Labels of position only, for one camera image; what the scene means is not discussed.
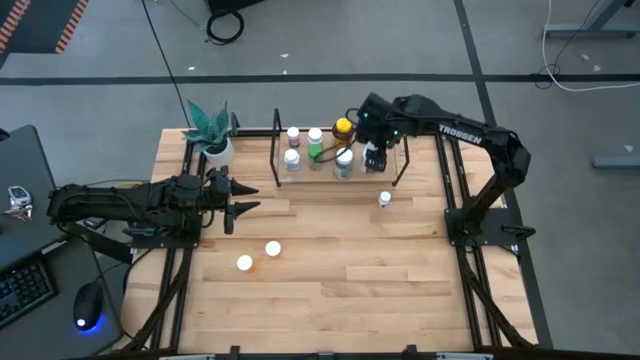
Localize metal keys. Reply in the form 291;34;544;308
3;202;34;222

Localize clear bottle with white cap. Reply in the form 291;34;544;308
333;146;355;181

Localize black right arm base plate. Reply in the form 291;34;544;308
444;206;537;248

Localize black computer mouse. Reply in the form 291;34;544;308
72;281;107;334

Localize white floor cable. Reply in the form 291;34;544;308
542;0;640;94

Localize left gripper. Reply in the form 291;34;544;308
207;166;262;236

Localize dark grey side desk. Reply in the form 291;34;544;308
0;234;125;360

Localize coiled black cable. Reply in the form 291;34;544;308
205;8;246;46

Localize black aluminium table frame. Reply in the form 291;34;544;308
115;112;542;360

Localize black mat orange striped edges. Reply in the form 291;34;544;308
0;0;90;56

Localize long black floor cable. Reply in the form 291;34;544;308
141;0;192;129

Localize green plant in white pot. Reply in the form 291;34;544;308
182;99;236;169

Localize wooden shelf with black frame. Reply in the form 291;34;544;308
268;106;413;190

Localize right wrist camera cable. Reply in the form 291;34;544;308
310;106;362;165

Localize amber bottle with yellow cap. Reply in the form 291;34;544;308
331;116;357;150

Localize clear white-cap bottle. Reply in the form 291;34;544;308
283;148;303;172

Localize grey desk foot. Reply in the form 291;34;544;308
592;154;640;169

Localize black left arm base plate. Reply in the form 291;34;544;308
130;230;201;250

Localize grey desk leg frame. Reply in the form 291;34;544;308
543;0;640;40

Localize car key fob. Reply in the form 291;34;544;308
8;185;31;206

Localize black box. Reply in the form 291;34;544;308
206;0;266;15

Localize backlit keyboard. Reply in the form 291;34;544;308
0;257;58;331

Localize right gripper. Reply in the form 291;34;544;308
355;92;401;173

